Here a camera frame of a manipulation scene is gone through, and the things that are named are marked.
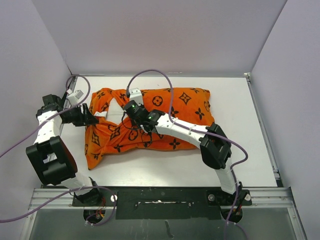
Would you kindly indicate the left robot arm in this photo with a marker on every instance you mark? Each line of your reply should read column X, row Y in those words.
column 50, row 157

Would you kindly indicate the white pillow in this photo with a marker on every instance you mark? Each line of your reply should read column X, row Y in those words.
column 114, row 112

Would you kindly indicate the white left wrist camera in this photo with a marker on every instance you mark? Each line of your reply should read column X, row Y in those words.
column 73, row 96

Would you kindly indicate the aluminium frame rail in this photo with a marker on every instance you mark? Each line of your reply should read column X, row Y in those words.
column 272, row 216

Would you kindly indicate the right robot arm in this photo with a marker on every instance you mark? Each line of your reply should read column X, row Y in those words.
column 211, row 140

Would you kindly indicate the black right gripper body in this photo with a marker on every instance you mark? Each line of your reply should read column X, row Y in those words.
column 138, row 123

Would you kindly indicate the orange patterned pillowcase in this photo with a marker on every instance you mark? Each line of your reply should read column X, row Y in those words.
column 124, row 124

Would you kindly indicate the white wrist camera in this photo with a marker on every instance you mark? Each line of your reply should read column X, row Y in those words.
column 73, row 96
column 134, row 94

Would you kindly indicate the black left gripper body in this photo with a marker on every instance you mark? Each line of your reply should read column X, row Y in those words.
column 75, row 116

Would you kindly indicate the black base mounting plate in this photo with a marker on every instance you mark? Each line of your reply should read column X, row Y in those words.
column 172, row 203

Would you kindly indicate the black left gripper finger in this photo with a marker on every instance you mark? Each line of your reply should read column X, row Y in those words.
column 84, row 109
column 90, row 120

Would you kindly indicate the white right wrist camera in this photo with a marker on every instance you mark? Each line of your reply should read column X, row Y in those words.
column 134, row 94

